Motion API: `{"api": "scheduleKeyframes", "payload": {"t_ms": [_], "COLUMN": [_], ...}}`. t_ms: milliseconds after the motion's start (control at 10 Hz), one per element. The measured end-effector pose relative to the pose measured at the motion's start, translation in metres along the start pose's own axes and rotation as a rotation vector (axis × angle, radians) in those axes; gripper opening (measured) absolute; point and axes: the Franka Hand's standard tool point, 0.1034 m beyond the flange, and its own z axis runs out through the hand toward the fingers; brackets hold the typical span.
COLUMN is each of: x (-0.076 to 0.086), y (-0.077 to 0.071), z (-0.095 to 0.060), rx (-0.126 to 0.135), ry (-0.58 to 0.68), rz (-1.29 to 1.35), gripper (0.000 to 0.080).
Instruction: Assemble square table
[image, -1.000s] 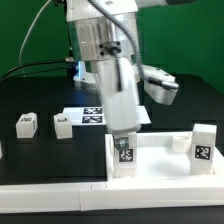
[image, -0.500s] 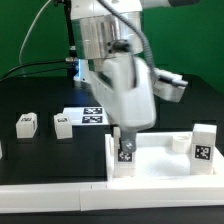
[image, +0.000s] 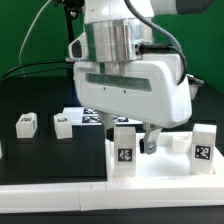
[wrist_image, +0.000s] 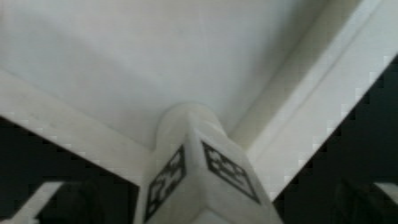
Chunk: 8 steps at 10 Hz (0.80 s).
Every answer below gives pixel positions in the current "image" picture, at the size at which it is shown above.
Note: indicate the white front fence bar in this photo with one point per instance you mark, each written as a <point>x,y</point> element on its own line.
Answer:
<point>130,194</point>

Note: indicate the white sheet with tags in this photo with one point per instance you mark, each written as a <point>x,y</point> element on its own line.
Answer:
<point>81,116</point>

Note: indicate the black camera stand pole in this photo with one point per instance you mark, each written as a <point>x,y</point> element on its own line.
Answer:
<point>72,10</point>

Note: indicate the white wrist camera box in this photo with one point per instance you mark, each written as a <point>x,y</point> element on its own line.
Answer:
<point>78,49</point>

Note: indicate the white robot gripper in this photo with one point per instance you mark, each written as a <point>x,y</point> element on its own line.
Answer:
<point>152,90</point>

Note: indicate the white block at left edge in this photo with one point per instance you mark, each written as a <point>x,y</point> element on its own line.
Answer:
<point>0,151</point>

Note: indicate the white square table top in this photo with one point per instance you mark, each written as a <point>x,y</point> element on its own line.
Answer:
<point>172,157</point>

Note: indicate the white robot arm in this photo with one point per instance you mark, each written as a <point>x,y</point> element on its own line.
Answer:
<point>122,31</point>

